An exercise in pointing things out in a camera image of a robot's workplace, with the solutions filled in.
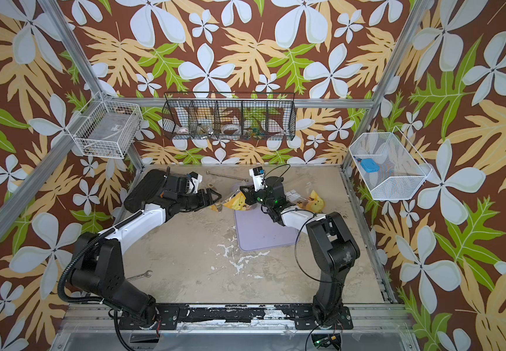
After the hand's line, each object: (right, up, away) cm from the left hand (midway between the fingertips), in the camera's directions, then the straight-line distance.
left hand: (217, 195), depth 88 cm
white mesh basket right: (+68, +12, -3) cm, 69 cm away
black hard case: (-36, +2, +15) cm, 39 cm away
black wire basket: (+4, +36, +10) cm, 37 cm away
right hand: (+9, +3, +2) cm, 10 cm away
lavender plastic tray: (+16, -16, +6) cm, 23 cm away
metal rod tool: (+11, +7, +27) cm, 30 cm away
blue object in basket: (+61, +12, -3) cm, 62 cm away
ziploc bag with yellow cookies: (+8, -3, +4) cm, 9 cm away
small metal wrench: (-26, -30, -5) cm, 40 cm away
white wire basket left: (-44, +26, -1) cm, 51 cm away
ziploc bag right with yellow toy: (+43, -4, +11) cm, 45 cm away
